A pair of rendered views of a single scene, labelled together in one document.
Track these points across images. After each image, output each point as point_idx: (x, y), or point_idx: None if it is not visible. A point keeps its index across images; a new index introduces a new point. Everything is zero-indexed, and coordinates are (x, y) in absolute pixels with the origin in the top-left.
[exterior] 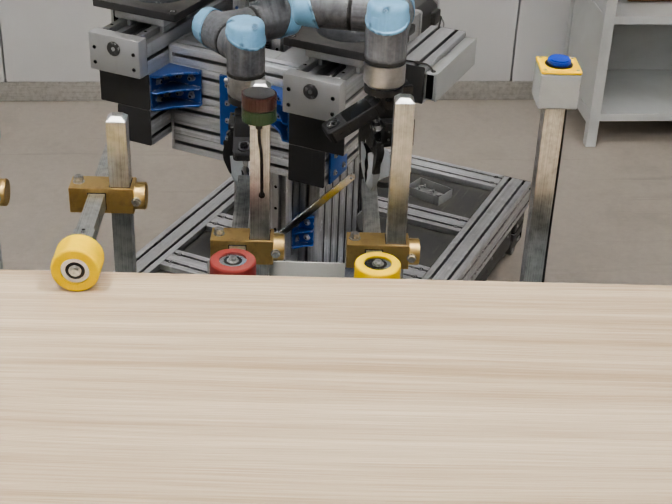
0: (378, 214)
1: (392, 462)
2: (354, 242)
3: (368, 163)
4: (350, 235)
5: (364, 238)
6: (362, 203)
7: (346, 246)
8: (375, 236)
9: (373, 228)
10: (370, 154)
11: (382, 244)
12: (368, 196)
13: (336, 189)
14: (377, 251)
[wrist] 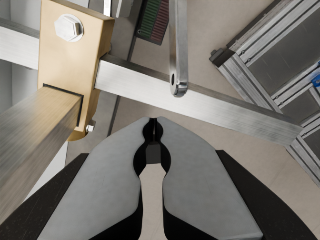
0: (175, 111)
1: None
2: (50, 19)
3: (126, 169)
4: (65, 15)
5: (68, 49)
6: (239, 102)
7: (71, 5)
8: (75, 75)
9: (127, 85)
10: (93, 221)
11: (41, 76)
12: (242, 117)
13: (172, 15)
14: (37, 61)
